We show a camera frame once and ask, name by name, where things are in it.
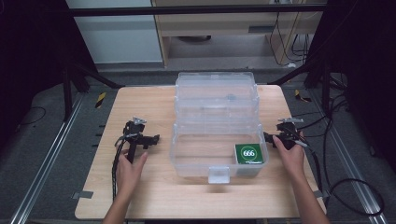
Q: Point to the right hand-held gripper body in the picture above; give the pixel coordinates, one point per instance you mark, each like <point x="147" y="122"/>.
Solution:
<point x="289" y="133"/>

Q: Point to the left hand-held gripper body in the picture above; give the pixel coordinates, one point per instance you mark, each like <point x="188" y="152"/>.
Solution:
<point x="134" y="137"/>

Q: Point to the green square box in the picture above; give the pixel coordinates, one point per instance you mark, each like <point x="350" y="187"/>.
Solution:
<point x="249" y="153"/>

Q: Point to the clear plastic storage box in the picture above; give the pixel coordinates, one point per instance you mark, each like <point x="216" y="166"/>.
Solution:
<point x="218" y="130"/>

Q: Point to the person's right hand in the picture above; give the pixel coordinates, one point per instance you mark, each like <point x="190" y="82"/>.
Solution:
<point x="291" y="160"/>

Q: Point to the person's left hand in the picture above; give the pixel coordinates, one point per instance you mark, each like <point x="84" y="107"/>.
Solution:
<point x="129" y="172"/>

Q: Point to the black metal stand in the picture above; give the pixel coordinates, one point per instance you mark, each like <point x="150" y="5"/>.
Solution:
<point x="67" y="93"/>
<point x="325" y="90"/>

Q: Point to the grey tape strip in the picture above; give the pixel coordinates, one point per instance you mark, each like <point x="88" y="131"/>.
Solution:
<point x="82" y="195"/>

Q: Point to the white cabinet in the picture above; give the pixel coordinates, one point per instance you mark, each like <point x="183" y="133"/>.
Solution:
<point x="121" y="40"/>

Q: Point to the light wooden desk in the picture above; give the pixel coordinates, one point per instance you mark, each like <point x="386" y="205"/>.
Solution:
<point x="218" y="26"/>

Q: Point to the black horizontal bar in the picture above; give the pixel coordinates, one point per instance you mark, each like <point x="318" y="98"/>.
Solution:
<point x="186" y="10"/>

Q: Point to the metal floor rail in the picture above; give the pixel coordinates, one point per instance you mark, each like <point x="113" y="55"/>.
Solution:
<point x="46" y="161"/>
<point x="351" y="168"/>

